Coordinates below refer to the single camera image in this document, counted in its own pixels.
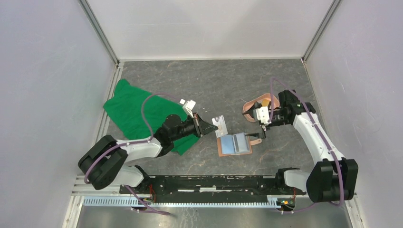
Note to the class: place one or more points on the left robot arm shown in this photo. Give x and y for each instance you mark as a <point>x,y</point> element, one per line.
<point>107,161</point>

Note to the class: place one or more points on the pink oval tray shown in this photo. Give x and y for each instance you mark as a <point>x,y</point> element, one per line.
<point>259,99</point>

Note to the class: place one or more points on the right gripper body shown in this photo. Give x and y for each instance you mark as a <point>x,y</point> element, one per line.
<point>277,118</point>

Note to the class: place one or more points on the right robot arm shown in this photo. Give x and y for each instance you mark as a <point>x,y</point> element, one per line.
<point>333,177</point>

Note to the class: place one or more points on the white diamond print card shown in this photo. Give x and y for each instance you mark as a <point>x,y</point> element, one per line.
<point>219,122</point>

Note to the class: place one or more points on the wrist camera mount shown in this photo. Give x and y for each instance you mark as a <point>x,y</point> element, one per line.
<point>187,106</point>
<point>262,115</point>

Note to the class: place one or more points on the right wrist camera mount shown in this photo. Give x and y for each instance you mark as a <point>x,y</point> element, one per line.
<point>262,115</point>

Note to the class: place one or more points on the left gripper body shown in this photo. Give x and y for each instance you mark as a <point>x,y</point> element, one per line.
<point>191,127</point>

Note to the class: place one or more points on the tan leather card holder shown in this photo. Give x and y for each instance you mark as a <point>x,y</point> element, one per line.
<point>236,144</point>

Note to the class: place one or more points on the dark green VIP card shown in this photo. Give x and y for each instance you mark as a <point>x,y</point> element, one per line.
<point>250,111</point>

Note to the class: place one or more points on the green cloth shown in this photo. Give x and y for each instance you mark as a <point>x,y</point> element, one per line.
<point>124,109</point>

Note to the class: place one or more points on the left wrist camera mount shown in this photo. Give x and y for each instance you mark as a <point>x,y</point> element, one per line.
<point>187,106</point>

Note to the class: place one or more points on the slotted cable duct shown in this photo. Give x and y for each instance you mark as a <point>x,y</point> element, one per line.
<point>131,201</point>

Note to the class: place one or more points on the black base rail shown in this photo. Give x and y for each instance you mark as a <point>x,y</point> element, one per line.
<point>214,189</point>

